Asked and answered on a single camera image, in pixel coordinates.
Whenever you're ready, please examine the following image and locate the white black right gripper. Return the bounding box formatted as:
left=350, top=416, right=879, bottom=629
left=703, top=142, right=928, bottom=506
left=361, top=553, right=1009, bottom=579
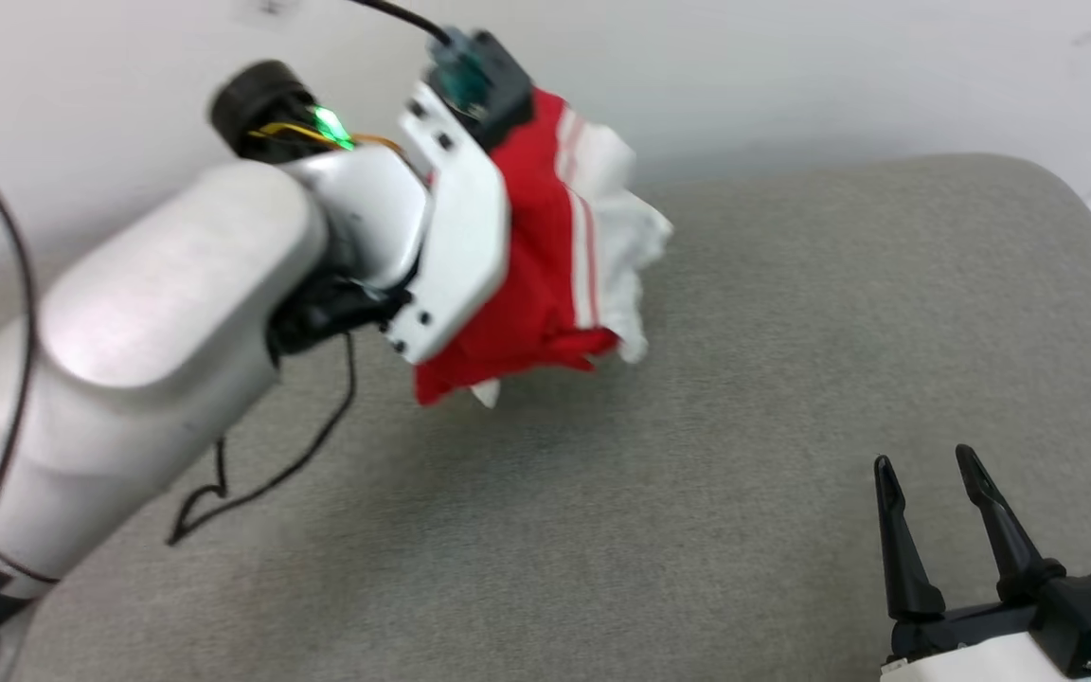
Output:
left=873, top=443, right=1077, bottom=682

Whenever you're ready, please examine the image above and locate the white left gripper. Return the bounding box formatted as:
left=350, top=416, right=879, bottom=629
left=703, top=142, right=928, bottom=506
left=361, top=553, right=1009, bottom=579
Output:
left=379, top=81, right=514, bottom=367

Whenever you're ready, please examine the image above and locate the red and white garment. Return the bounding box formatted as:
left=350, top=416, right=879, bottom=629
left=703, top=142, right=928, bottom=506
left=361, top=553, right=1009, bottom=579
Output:
left=412, top=87, right=675, bottom=410

